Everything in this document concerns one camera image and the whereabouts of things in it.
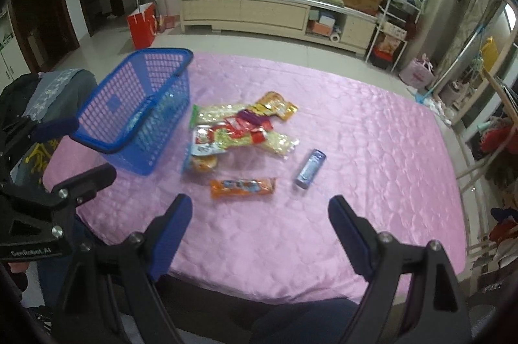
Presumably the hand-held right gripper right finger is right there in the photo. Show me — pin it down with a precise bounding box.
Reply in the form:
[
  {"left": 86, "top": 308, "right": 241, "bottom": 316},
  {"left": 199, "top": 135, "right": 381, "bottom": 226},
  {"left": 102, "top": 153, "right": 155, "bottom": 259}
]
[{"left": 328, "top": 195, "right": 474, "bottom": 344}]

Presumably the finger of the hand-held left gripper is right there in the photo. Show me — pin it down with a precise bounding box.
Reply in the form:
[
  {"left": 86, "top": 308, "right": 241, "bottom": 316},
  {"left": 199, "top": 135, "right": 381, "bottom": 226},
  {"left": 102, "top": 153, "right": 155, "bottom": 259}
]
[
  {"left": 0, "top": 165, "right": 118, "bottom": 246},
  {"left": 0, "top": 117, "right": 80, "bottom": 183}
]

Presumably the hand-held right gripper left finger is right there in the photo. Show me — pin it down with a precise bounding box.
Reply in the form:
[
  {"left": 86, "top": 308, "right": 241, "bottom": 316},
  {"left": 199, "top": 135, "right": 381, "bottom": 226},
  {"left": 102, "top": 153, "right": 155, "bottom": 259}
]
[{"left": 52, "top": 194, "right": 194, "bottom": 344}]

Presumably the blue plastic basket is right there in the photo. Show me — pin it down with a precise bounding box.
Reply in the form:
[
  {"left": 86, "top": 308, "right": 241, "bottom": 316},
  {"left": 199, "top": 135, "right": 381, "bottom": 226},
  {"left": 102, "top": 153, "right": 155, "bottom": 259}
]
[{"left": 70, "top": 48, "right": 195, "bottom": 177}]

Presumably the clear blue-edged snack packet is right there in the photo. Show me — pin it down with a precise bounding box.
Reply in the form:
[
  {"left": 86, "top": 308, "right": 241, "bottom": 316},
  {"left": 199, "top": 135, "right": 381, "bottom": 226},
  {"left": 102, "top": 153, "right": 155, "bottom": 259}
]
[{"left": 181, "top": 144, "right": 228, "bottom": 177}]

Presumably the blue tube-shaped packet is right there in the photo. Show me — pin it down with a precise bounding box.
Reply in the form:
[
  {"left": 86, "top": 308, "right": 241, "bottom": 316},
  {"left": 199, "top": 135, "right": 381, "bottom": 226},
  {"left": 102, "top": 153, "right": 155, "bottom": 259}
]
[{"left": 295, "top": 149, "right": 326, "bottom": 190}]

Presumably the orange snack bar packet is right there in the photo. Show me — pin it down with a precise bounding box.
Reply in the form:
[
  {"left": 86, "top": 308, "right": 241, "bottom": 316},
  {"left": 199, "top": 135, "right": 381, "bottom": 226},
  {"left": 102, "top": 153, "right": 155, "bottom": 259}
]
[{"left": 209, "top": 177, "right": 278, "bottom": 200}]

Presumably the pale yellow green-edged packet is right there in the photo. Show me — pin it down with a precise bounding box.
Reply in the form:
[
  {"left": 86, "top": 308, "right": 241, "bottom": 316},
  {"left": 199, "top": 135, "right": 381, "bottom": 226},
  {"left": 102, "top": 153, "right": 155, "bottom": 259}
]
[{"left": 190, "top": 103, "right": 252, "bottom": 132}]

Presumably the purple and yellow chip bag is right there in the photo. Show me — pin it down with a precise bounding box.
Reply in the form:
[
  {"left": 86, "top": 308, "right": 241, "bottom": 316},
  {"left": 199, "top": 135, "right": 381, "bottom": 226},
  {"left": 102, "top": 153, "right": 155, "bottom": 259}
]
[{"left": 237, "top": 109, "right": 273, "bottom": 130}]

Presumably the grey lace-trimmed cloth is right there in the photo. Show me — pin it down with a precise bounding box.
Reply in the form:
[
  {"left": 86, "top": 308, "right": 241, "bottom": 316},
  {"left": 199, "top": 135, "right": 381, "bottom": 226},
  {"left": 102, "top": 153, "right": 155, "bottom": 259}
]
[{"left": 22, "top": 68, "right": 87, "bottom": 122}]

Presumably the dark grey printed shirt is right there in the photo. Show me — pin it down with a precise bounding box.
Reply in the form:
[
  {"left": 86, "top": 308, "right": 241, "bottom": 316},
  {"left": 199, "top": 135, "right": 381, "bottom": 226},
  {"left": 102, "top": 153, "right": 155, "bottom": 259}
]
[{"left": 12, "top": 70, "right": 98, "bottom": 183}]

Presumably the dark jacket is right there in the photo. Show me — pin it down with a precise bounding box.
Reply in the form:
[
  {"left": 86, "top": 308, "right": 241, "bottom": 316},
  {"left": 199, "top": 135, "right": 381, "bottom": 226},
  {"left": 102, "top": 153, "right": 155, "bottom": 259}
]
[{"left": 0, "top": 73, "right": 43, "bottom": 126}]

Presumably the pink quilted table cover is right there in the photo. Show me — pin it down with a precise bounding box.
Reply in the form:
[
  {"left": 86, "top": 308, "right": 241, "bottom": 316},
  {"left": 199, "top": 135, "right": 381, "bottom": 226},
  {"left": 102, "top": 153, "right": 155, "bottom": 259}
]
[{"left": 42, "top": 52, "right": 468, "bottom": 304}]

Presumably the white cupboard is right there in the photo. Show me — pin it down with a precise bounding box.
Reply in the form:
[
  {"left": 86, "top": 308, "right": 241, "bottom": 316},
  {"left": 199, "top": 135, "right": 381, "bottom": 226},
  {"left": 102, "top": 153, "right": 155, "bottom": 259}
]
[{"left": 0, "top": 10, "right": 19, "bottom": 86}]

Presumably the person's right leg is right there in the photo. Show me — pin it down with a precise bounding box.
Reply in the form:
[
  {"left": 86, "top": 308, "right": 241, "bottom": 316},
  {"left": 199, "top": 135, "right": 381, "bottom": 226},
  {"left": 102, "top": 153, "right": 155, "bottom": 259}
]
[{"left": 249, "top": 297, "right": 361, "bottom": 344}]

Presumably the clear pale cracker packet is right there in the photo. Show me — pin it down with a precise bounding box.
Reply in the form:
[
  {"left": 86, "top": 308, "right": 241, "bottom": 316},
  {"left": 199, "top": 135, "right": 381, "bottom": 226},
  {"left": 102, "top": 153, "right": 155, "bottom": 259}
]
[{"left": 227, "top": 129, "right": 300, "bottom": 161}]

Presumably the red paper bag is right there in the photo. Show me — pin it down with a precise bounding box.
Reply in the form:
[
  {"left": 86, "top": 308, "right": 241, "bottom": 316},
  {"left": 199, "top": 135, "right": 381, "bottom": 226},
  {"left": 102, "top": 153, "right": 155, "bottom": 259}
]
[{"left": 127, "top": 2, "right": 158, "bottom": 50}]

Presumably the gold orange snack packet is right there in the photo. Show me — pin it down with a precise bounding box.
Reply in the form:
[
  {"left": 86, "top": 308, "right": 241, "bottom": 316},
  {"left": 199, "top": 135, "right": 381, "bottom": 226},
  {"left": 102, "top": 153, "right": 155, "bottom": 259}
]
[{"left": 253, "top": 91, "right": 299, "bottom": 122}]

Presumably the red dustpan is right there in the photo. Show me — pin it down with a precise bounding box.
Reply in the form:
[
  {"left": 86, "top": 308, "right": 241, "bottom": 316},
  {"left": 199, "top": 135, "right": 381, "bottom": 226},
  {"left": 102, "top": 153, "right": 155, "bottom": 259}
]
[{"left": 156, "top": 14, "right": 176, "bottom": 33}]

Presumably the blue mop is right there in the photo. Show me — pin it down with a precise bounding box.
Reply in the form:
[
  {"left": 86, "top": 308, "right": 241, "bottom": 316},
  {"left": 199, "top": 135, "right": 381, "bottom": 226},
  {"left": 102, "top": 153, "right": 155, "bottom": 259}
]
[{"left": 413, "top": 24, "right": 486, "bottom": 104}]

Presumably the pink bag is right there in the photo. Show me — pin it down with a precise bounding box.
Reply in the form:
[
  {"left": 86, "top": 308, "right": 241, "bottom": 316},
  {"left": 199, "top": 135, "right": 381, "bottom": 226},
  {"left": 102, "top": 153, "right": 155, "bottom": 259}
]
[{"left": 400, "top": 53, "right": 435, "bottom": 90}]

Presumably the red garment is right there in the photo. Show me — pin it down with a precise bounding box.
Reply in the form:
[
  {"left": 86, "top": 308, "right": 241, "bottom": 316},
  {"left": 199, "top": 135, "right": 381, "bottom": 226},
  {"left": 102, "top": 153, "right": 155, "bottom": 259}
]
[{"left": 479, "top": 126, "right": 514, "bottom": 150}]

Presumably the white metal rack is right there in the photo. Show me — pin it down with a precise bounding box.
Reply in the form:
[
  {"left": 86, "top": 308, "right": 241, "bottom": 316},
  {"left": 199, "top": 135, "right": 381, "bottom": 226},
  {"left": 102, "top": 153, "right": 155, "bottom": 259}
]
[{"left": 366, "top": 0, "right": 425, "bottom": 72}]

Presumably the beige low cabinet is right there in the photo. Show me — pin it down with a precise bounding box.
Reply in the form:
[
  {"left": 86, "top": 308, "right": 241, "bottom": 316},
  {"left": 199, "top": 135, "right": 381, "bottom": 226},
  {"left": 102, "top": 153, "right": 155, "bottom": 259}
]
[{"left": 178, "top": 0, "right": 381, "bottom": 57}]

